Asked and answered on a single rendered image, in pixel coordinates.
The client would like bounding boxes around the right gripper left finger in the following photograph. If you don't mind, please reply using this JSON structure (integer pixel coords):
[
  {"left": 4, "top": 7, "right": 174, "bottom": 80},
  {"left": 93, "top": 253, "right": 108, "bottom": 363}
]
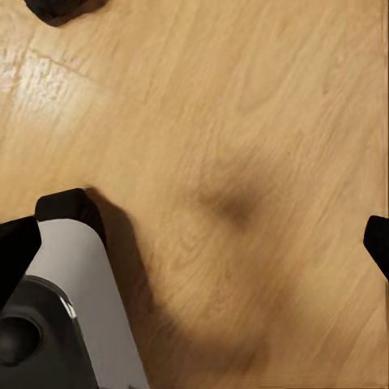
[{"left": 0, "top": 216, "right": 42, "bottom": 312}]

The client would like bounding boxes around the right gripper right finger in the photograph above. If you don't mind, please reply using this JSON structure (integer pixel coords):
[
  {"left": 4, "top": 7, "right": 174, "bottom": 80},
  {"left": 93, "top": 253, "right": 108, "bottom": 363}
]
[{"left": 363, "top": 215, "right": 389, "bottom": 280}]

